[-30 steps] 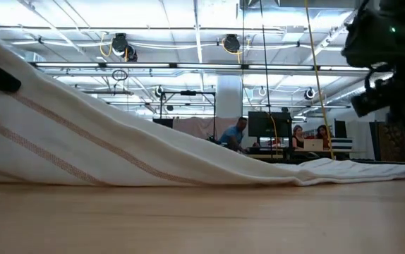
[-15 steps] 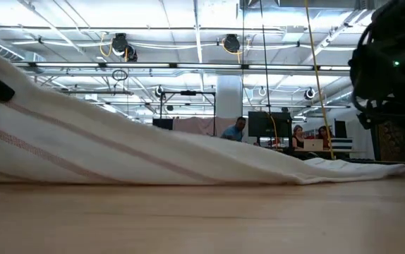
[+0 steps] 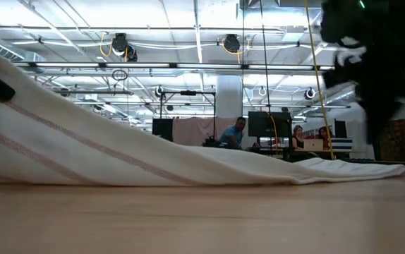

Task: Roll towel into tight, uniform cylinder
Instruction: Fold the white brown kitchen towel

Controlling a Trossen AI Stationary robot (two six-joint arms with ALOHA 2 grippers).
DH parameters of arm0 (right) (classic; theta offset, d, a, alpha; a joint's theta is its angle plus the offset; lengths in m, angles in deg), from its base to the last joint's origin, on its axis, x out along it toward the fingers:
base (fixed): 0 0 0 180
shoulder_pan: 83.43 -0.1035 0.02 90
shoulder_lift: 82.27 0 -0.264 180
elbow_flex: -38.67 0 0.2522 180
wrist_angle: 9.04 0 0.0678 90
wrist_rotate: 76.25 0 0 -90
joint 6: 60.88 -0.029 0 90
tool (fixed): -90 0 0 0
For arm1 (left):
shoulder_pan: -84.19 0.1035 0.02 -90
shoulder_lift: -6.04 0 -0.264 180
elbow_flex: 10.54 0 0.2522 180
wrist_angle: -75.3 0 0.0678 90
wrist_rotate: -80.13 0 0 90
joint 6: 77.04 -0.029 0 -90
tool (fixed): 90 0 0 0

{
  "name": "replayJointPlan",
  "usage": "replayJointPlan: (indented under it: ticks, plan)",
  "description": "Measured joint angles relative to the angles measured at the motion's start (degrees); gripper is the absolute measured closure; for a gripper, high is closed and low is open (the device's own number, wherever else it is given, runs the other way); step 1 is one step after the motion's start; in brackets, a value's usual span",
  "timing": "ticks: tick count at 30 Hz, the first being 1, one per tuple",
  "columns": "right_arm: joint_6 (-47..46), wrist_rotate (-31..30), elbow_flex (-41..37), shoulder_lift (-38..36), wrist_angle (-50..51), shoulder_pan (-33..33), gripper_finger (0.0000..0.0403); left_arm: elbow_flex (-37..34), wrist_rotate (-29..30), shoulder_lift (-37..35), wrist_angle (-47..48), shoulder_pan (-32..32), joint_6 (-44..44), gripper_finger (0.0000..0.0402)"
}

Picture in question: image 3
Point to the white striped towel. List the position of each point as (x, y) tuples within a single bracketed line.
[(82, 148)]

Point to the black desk monitor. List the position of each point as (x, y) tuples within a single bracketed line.
[(262, 123)]

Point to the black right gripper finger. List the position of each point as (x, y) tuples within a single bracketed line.
[(380, 120)]

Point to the white curtain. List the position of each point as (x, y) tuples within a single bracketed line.
[(354, 137)]

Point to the silver ventilation duct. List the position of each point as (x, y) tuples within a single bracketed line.
[(15, 53)]

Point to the person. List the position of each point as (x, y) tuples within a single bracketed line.
[(324, 135), (232, 134), (298, 137)]

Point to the black panel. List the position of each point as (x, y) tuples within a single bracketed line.
[(162, 128)]

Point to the black camera rig frame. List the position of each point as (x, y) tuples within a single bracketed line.
[(188, 92)]

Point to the blue white striped box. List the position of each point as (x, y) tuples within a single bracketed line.
[(341, 143)]

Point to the silver laptop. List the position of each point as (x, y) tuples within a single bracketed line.
[(313, 144)]

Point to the long ceiling light rail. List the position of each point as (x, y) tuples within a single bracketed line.
[(135, 65)]

